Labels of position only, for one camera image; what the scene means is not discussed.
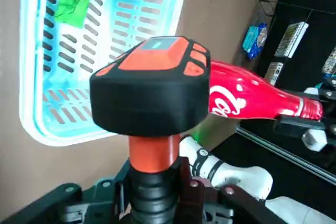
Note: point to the green snack packet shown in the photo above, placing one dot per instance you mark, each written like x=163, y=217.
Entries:
x=73, y=1

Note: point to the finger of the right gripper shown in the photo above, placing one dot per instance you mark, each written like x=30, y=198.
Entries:
x=326, y=91
x=299, y=125

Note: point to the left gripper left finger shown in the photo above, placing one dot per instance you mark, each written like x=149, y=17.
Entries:
x=99, y=203

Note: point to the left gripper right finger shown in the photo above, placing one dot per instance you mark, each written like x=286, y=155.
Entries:
x=210, y=208

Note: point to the aluminium frame profile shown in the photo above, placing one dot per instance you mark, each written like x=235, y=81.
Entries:
x=288, y=153

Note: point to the orange black barcode scanner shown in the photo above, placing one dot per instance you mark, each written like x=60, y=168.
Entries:
x=147, y=95

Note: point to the blue cookie packet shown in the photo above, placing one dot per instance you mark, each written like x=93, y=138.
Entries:
x=263, y=35

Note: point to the light blue plastic basket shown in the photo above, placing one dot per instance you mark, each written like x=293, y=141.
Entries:
x=31, y=77

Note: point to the teal wipes packet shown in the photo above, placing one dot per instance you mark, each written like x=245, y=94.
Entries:
x=250, y=37

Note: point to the red cola bottle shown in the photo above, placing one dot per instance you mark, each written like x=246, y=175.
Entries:
x=257, y=95

